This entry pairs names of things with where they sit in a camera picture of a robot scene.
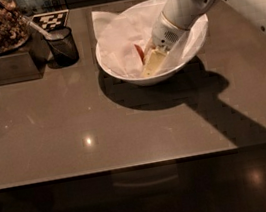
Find steel box stand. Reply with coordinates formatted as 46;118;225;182
0;33;50;86

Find dark red apple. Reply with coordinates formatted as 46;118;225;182
134;44;145;64

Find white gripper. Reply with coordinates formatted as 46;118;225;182
141;13;187;78

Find white paper napkin liner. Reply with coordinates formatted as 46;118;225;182
90;0;216;86

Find white stirrer sticks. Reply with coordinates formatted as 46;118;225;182
22;16;52;40

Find black mesh cup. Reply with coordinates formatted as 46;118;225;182
46;27;79;67

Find black white marker tag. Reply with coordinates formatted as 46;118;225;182
32;10;69;31

